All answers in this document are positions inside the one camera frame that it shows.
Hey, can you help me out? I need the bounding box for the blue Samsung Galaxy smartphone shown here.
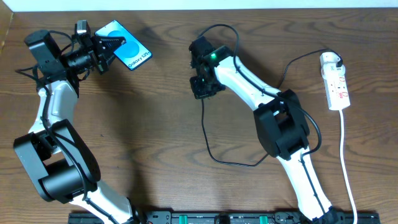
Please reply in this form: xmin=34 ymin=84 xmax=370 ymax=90
xmin=95 ymin=20 xmax=152 ymax=70

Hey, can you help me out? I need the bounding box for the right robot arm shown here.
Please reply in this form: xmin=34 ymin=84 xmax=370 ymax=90
xmin=189 ymin=36 xmax=340 ymax=223

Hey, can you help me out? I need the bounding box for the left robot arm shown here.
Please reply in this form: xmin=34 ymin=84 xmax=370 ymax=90
xmin=13 ymin=30 xmax=147 ymax=223

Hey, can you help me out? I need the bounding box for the white charger plug adapter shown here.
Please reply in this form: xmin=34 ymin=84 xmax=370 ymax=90
xmin=320 ymin=51 xmax=343 ymax=69

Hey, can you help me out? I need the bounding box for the white power strip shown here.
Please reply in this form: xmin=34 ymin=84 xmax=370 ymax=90
xmin=321 ymin=63 xmax=351 ymax=111

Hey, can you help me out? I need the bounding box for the white power strip cord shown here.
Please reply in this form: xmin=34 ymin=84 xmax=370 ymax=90
xmin=338 ymin=109 xmax=358 ymax=224

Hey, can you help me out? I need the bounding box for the black mounting rail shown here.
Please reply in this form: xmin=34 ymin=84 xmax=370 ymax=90
xmin=67 ymin=211 xmax=381 ymax=224

